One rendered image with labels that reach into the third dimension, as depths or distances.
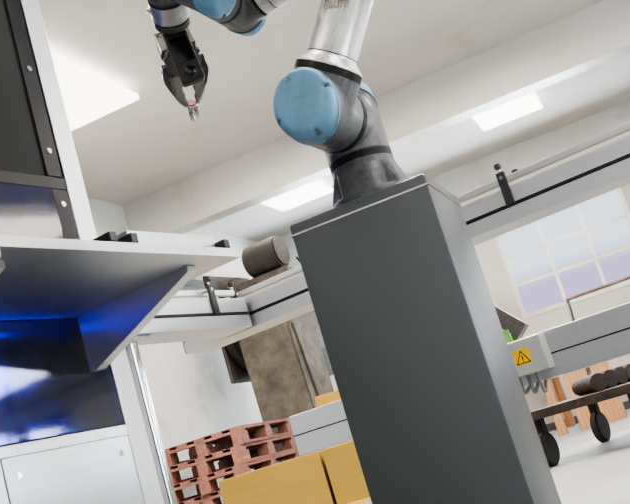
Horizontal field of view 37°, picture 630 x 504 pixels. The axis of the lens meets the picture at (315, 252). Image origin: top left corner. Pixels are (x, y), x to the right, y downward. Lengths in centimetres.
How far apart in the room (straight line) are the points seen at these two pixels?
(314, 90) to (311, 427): 149
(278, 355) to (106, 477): 632
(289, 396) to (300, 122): 691
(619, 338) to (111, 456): 125
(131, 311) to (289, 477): 318
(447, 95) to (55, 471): 602
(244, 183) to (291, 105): 655
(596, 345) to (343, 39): 119
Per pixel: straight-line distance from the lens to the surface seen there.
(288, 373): 835
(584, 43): 758
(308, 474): 514
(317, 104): 152
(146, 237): 185
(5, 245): 157
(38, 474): 201
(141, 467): 220
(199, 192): 827
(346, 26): 157
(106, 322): 212
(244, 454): 698
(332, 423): 278
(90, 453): 211
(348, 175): 163
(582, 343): 246
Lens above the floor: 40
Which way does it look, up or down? 12 degrees up
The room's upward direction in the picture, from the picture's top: 17 degrees counter-clockwise
